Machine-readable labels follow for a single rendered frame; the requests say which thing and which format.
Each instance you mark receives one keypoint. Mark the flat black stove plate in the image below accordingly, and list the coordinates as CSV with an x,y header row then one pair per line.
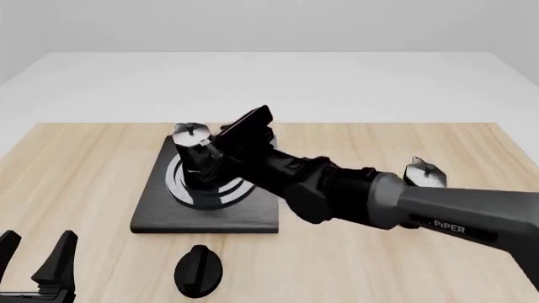
x,y
168,217

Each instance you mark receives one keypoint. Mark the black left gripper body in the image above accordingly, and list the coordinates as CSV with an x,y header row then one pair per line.
x,y
63,295

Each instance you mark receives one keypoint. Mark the silver and black moka pot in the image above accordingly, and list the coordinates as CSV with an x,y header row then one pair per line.
x,y
425,175
191,137

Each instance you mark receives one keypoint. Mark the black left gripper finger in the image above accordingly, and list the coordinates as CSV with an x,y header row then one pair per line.
x,y
8,249
59,265

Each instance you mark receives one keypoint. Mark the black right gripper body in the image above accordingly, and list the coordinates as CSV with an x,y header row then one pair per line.
x,y
248,143

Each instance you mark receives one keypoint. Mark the round black stove knob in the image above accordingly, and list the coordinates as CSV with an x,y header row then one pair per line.
x,y
198,271

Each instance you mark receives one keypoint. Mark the grey and black right robot arm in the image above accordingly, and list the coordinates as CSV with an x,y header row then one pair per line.
x,y
442,208

